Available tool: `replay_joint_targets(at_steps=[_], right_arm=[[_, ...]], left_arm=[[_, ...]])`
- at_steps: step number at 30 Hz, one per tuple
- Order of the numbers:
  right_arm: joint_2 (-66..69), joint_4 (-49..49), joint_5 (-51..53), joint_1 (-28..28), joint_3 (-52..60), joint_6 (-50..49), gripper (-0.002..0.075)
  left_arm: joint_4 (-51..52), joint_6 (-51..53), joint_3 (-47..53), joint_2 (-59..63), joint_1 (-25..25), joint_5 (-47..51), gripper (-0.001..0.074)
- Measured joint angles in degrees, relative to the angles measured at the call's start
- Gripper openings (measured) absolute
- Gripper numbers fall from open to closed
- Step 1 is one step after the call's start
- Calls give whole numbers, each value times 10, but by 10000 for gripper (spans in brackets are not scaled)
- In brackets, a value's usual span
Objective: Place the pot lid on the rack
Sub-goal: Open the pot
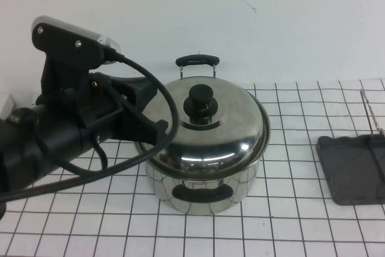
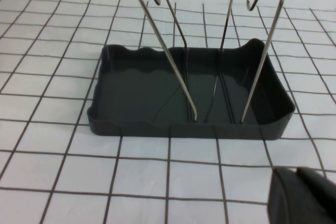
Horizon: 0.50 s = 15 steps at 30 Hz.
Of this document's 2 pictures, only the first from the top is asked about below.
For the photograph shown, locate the dark tray wire lid rack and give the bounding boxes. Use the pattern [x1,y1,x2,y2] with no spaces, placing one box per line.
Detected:
[316,88,385,207]

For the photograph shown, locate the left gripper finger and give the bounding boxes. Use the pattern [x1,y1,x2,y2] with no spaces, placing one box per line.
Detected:
[132,78,153,105]
[138,118,168,146]

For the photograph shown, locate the silver wrist camera black mount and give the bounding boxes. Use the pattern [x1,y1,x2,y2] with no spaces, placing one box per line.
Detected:
[31,14,122,110]

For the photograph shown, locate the white black-grid tablecloth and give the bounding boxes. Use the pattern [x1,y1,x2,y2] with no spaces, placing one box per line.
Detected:
[0,78,385,257]

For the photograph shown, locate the short black cable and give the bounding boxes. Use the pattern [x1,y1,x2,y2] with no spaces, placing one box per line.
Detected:
[92,141,108,169]

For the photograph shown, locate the steel pot lid black knob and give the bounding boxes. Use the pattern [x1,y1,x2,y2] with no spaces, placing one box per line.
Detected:
[140,76,271,179]

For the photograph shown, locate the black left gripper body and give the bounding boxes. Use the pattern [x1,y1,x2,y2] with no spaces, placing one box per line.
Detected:
[75,72,145,149]

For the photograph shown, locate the thick black camera cable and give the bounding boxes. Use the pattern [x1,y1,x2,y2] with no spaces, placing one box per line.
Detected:
[0,54,177,205]

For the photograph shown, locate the stainless steel pot black handles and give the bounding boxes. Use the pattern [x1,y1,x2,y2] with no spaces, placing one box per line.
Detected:
[134,54,273,217]

